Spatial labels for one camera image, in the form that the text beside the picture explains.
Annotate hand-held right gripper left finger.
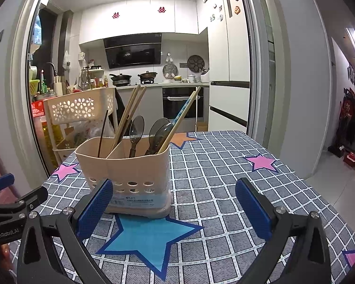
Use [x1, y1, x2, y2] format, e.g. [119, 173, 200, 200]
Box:
[17, 178, 114, 284]

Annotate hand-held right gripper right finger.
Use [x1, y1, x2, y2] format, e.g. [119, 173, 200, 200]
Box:
[235, 178, 332, 284]

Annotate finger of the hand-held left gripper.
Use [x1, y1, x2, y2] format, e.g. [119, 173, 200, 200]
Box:
[0, 187, 48, 218]
[0, 174, 15, 193]

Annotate beige plastic utensil holder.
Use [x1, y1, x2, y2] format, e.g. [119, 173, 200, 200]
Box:
[75, 136, 172, 219]

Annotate dark brown chopstick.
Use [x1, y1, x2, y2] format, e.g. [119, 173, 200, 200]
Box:
[98, 109, 109, 158]

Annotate yellow patterned chopstick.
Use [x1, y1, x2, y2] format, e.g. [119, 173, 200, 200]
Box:
[157, 86, 202, 154]

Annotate person's left forearm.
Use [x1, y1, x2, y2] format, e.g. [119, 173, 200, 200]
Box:
[0, 244, 18, 284]

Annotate grey checked tablecloth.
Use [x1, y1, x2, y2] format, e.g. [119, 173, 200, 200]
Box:
[9, 130, 355, 284]

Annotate pink star patch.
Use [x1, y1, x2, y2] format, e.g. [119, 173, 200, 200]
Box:
[245, 154, 280, 174]
[342, 241, 355, 270]
[51, 162, 81, 182]

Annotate blue star patch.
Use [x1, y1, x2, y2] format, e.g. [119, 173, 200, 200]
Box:
[96, 213, 204, 274]

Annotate yellow oil bottle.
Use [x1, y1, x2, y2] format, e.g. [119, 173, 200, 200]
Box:
[41, 118, 62, 151]

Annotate clear plastic bag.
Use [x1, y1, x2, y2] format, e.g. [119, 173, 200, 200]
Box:
[74, 120, 114, 148]

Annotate red plastic basket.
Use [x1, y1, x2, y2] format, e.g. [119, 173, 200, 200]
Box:
[31, 101, 46, 117]

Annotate beige flower-pattern trolley rack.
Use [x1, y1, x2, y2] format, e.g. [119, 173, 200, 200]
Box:
[44, 87, 119, 164]

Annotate orange star patch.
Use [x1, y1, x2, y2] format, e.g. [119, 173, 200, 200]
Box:
[169, 132, 202, 150]

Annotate kitchen faucet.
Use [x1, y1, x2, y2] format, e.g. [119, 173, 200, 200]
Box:
[42, 62, 58, 91]

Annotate black built-in oven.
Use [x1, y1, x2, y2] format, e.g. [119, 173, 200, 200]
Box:
[162, 87, 204, 120]

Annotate white spice rack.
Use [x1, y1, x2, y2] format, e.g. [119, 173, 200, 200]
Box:
[79, 67, 105, 91]

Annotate black wok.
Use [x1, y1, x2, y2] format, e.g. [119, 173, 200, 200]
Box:
[109, 73, 133, 86]

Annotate dark figure decoration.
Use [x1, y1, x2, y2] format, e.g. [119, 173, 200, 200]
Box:
[337, 87, 355, 154]

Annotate black cooking pot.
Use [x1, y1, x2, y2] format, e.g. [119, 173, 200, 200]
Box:
[138, 71, 158, 84]

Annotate round metal steamer rack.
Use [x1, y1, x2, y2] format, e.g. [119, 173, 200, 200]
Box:
[162, 63, 178, 80]

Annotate dark round perforated tray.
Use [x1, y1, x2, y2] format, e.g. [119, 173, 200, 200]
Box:
[187, 55, 205, 72]

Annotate black range hood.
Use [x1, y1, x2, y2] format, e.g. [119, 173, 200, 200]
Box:
[103, 33, 162, 69]

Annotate white refrigerator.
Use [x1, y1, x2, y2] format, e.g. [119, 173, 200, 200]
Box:
[208, 0, 251, 131]

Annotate white upper cabinets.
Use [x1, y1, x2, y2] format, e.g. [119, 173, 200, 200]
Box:
[78, 0, 199, 45]

